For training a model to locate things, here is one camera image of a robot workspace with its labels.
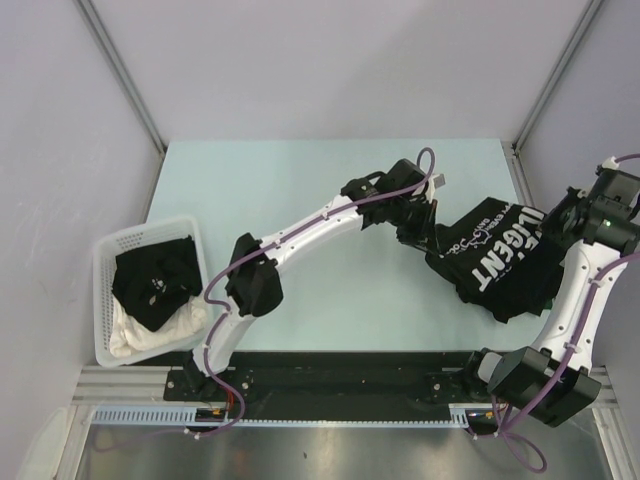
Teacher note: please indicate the white plastic basket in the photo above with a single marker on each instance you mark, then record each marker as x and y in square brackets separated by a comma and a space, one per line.
[104, 267]

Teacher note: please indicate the black printed t shirt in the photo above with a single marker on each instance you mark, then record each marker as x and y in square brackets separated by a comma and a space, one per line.
[497, 248]

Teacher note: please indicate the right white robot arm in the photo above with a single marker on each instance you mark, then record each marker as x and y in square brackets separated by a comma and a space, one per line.
[550, 379]

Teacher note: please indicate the black shirt in basket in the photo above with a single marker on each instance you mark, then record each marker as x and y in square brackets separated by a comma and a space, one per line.
[152, 282]

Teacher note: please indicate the aluminium frame rail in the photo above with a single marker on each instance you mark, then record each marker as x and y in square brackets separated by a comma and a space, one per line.
[606, 394]
[129, 385]

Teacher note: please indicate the left cable duct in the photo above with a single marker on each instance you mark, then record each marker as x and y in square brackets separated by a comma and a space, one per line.
[175, 416]

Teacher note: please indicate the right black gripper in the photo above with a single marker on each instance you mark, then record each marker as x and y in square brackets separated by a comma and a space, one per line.
[551, 227]

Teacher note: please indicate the stack of folded black shirts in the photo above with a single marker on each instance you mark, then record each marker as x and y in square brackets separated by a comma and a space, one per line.
[508, 300]

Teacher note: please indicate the cable duct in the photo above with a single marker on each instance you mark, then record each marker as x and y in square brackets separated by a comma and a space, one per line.
[474, 416]
[175, 416]

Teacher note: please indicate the right cable duct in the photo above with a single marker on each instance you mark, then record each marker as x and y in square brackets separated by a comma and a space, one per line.
[474, 416]

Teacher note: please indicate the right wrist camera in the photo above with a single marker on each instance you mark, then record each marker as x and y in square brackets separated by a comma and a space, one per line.
[610, 163]

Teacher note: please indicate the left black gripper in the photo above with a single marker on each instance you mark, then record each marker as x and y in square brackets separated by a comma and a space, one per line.
[423, 236]

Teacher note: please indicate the left aluminium frame rail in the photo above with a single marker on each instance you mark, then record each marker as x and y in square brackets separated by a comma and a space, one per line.
[129, 385]

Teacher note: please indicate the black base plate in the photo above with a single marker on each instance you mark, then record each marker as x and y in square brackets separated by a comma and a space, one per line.
[334, 386]

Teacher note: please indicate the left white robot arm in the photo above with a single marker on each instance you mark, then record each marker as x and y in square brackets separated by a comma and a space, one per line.
[250, 287]

